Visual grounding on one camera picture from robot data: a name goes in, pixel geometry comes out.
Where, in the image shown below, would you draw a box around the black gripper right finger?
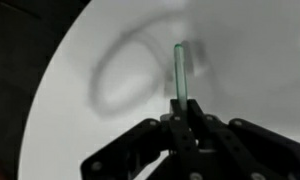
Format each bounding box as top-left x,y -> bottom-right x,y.
186,98 -> 300,180

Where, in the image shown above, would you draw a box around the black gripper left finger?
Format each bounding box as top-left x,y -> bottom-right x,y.
80,98 -> 204,180

